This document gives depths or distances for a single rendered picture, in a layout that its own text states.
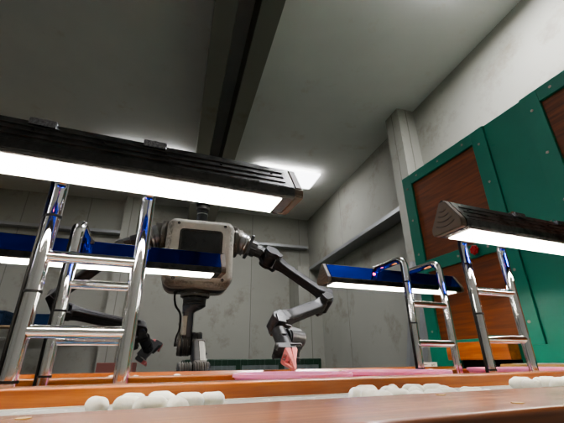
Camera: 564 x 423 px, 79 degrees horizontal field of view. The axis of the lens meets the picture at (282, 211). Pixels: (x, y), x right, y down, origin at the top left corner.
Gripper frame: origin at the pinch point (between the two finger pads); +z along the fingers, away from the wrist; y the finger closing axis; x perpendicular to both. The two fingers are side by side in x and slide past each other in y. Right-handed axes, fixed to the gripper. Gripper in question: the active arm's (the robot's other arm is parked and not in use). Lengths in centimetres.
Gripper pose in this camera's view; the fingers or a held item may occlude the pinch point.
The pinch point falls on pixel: (294, 368)
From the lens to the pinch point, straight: 127.6
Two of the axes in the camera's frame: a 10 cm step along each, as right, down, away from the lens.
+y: 9.3, 1.4, 3.4
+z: 2.8, 3.3, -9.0
